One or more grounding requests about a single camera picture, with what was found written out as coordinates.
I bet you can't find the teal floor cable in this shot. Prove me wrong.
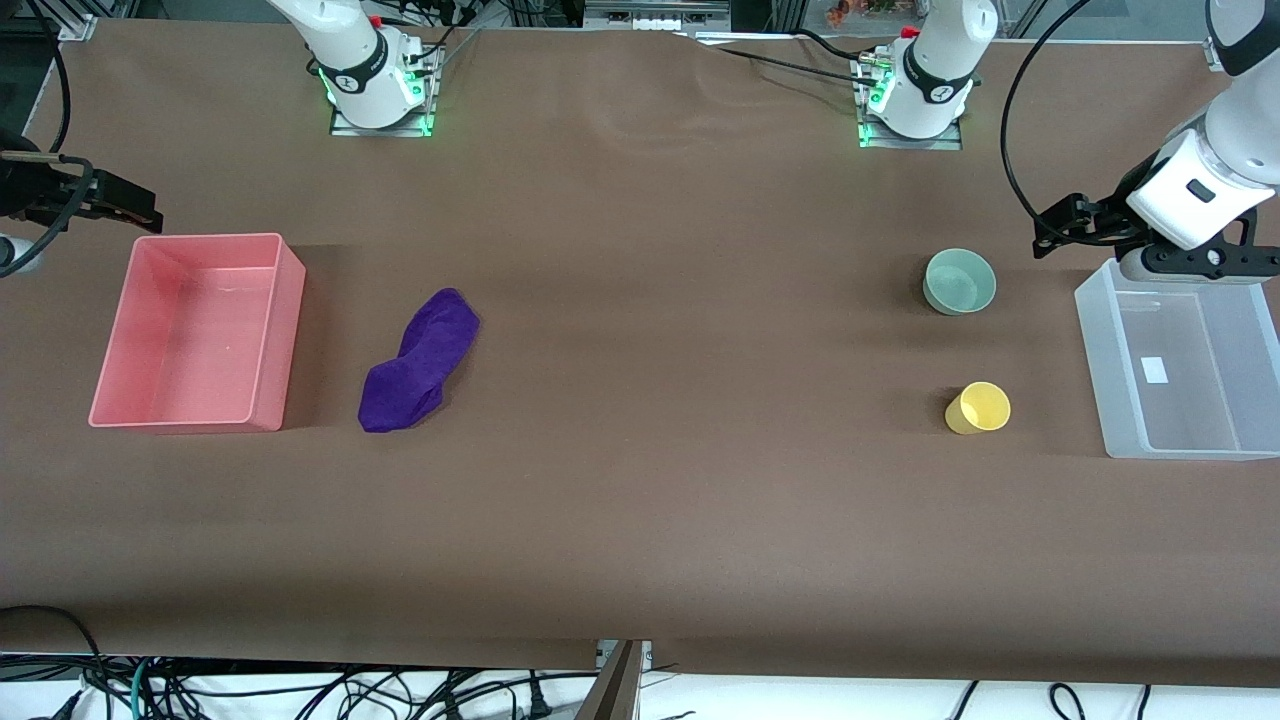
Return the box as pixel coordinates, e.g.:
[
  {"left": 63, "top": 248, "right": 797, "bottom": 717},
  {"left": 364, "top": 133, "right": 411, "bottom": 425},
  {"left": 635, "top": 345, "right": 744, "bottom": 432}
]
[{"left": 127, "top": 657, "right": 157, "bottom": 720}]

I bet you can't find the purple cloth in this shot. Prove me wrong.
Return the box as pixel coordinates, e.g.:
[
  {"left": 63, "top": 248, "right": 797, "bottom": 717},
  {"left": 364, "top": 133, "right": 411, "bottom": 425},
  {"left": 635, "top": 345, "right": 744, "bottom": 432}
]
[{"left": 358, "top": 288, "right": 481, "bottom": 434}]

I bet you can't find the table cover sheet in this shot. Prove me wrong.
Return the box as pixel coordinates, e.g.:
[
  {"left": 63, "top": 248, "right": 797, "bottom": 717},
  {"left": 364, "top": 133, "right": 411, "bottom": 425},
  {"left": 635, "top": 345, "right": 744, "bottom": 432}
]
[{"left": 0, "top": 18, "right": 1280, "bottom": 689}]

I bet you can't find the pale green bowl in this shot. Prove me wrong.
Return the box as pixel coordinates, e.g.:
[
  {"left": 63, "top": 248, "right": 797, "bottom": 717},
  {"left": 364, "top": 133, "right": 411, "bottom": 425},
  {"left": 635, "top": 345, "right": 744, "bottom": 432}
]
[{"left": 923, "top": 248, "right": 997, "bottom": 316}]

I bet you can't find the wooden board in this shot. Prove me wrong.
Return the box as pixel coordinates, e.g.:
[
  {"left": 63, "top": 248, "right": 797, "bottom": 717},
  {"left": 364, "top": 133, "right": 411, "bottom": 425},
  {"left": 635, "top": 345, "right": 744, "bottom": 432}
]
[{"left": 575, "top": 640, "right": 643, "bottom": 720}]

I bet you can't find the clear plastic bin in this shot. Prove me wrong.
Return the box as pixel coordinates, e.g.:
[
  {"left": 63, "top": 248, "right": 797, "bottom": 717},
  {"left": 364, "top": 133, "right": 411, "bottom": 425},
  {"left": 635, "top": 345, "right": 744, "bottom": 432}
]
[{"left": 1074, "top": 258, "right": 1280, "bottom": 461}]

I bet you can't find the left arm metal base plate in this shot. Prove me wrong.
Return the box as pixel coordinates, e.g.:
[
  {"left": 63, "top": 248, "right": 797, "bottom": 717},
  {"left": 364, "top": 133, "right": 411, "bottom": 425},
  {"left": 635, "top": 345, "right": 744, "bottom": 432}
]
[{"left": 855, "top": 55, "right": 964, "bottom": 151}]

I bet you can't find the yellow cup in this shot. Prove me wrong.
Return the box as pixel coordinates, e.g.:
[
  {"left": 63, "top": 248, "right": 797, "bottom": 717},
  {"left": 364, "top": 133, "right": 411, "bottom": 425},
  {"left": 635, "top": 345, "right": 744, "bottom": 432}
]
[{"left": 944, "top": 381, "right": 1012, "bottom": 436}]

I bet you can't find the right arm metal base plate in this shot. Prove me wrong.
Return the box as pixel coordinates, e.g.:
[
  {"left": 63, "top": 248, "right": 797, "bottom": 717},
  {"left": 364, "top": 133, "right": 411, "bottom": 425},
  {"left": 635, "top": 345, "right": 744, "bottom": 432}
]
[{"left": 328, "top": 45, "right": 442, "bottom": 138}]

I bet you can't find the pink plastic bin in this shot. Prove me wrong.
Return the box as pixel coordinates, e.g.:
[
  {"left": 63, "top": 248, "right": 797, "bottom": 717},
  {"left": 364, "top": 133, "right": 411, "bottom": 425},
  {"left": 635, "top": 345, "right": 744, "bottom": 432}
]
[{"left": 88, "top": 233, "right": 307, "bottom": 433}]

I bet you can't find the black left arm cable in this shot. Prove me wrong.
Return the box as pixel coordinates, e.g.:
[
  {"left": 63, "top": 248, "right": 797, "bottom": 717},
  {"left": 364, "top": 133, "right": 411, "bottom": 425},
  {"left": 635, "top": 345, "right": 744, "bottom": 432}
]
[{"left": 1000, "top": 0, "right": 1093, "bottom": 233}]

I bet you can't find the long black table cable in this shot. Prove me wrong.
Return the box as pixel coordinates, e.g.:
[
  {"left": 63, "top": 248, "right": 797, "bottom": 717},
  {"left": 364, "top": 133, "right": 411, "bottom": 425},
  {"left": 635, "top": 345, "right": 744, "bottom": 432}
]
[{"left": 688, "top": 30, "right": 881, "bottom": 93}]

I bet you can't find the white power strip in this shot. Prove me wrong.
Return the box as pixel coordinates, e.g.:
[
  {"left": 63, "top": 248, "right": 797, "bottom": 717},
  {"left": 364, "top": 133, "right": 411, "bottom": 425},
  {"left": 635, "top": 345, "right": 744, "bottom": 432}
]
[{"left": 583, "top": 0, "right": 733, "bottom": 33}]

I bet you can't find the short black table cable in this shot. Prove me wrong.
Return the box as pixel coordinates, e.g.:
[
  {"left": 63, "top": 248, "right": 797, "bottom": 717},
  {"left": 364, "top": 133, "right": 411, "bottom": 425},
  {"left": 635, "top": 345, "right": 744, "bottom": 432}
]
[{"left": 795, "top": 28, "right": 873, "bottom": 63}]

